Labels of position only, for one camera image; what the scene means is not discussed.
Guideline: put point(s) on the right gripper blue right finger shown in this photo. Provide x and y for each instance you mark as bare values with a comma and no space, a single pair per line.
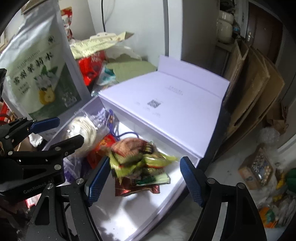
195,180

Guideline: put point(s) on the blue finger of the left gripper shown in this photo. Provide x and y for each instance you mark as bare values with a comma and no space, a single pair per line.
44,125

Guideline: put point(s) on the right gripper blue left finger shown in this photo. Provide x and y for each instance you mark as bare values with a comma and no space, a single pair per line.
96,181

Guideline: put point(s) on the maroon chocolate packet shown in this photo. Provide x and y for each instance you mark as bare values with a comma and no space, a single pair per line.
126,188

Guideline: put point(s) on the green gold candy wrappers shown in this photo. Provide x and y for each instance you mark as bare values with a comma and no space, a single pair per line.
139,162

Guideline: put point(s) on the red candy packet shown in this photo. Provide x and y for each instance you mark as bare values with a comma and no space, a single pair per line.
100,150

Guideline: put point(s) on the silver tea pouch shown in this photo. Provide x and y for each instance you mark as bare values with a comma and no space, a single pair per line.
43,79

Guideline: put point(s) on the box of items on floor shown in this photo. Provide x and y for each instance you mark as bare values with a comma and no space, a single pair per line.
256,170

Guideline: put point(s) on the lavender gift box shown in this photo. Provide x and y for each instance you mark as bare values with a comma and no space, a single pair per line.
176,108

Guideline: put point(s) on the green paper sheet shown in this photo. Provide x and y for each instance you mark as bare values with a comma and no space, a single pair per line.
127,70

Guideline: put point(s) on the white printed paper strip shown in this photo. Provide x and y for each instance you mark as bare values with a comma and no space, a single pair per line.
96,43

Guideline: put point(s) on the white refrigerator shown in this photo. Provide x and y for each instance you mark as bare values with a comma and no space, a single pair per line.
184,30

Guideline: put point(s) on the white ceramic jar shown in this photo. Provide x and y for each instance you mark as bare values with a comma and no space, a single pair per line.
224,27

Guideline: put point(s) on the dark entrance door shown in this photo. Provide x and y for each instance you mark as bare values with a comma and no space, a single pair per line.
264,32

